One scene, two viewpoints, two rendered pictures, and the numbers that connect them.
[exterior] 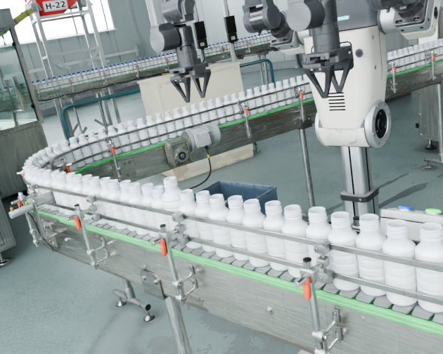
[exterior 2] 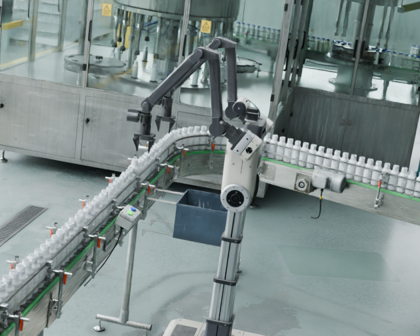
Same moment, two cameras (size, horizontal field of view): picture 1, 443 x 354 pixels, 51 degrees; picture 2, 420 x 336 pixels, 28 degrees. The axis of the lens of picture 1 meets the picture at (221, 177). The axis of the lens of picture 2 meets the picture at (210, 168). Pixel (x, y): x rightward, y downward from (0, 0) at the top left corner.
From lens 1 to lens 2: 413 cm
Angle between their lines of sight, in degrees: 51
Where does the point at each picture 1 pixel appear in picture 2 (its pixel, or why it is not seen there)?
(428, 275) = not seen: hidden behind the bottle
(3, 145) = (367, 113)
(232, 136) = (364, 197)
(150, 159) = (288, 174)
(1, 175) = (349, 141)
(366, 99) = (225, 178)
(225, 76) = not seen: outside the picture
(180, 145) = (305, 176)
